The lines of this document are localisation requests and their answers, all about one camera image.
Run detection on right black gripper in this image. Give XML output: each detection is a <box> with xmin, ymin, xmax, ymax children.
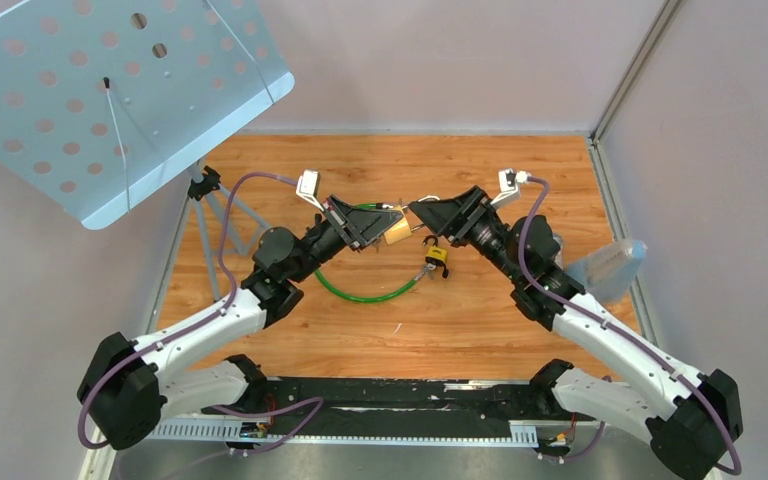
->
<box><xmin>407</xmin><ymin>186</ymin><xmax>521</xmax><ymax>284</ymax></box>

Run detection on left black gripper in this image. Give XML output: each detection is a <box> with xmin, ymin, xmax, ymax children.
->
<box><xmin>290</xmin><ymin>195</ymin><xmax>403</xmax><ymax>284</ymax></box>

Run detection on brass padlock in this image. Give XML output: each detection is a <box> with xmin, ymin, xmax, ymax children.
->
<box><xmin>383</xmin><ymin>204</ymin><xmax>427</xmax><ymax>246</ymax></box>

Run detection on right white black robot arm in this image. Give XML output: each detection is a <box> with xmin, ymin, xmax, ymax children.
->
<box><xmin>409</xmin><ymin>187</ymin><xmax>744</xmax><ymax>479</ymax></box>

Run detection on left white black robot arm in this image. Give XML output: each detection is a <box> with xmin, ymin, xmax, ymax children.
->
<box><xmin>77</xmin><ymin>196</ymin><xmax>404</xmax><ymax>450</ymax></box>

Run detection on grey tripod stand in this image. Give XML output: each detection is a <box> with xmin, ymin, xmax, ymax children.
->
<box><xmin>186</xmin><ymin>160</ymin><xmax>273</xmax><ymax>303</ymax></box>

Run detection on clear blue plastic bag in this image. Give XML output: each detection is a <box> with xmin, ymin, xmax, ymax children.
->
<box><xmin>565</xmin><ymin>238</ymin><xmax>647</xmax><ymax>305</ymax></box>

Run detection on perforated light blue metal plate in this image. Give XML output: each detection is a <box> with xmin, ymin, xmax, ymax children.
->
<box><xmin>0</xmin><ymin>1</ymin><xmax>295</xmax><ymax>230</ymax></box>

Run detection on green cable lock loop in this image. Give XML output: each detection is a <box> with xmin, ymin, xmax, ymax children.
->
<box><xmin>315</xmin><ymin>202</ymin><xmax>419</xmax><ymax>304</ymax></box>

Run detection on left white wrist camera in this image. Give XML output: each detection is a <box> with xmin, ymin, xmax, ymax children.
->
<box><xmin>295</xmin><ymin>169</ymin><xmax>323</xmax><ymax>211</ymax></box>

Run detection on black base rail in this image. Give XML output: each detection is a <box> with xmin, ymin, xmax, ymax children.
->
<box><xmin>152</xmin><ymin>376</ymin><xmax>597</xmax><ymax>446</ymax></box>

